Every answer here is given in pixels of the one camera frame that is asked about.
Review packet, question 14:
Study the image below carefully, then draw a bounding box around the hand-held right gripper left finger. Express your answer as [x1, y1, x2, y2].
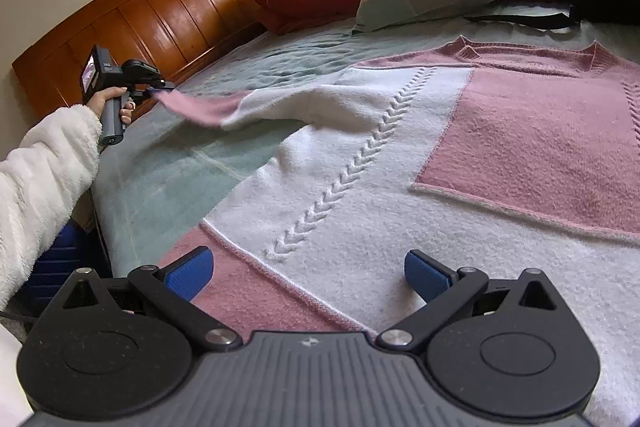
[60, 246, 242, 352]

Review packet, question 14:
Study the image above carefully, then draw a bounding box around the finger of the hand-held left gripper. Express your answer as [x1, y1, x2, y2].
[144, 79, 177, 98]

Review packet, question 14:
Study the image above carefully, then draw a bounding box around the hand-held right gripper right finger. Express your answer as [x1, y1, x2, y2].
[376, 249, 558, 353]

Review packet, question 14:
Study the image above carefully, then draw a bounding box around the pink and white sweater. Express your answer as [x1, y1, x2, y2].
[150, 36, 640, 427]

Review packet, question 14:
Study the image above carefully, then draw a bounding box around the person's left forearm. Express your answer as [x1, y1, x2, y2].
[0, 104, 103, 308]

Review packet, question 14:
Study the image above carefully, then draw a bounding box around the person's left hand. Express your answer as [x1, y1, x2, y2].
[87, 88, 138, 131]

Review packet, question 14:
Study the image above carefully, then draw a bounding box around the wooden headboard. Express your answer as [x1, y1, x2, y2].
[11, 0, 291, 122]

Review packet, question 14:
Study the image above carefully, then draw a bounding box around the blue storage box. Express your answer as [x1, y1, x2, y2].
[30, 217, 109, 304]

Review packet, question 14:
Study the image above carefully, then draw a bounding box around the black cable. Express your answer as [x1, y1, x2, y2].
[0, 307, 40, 323]

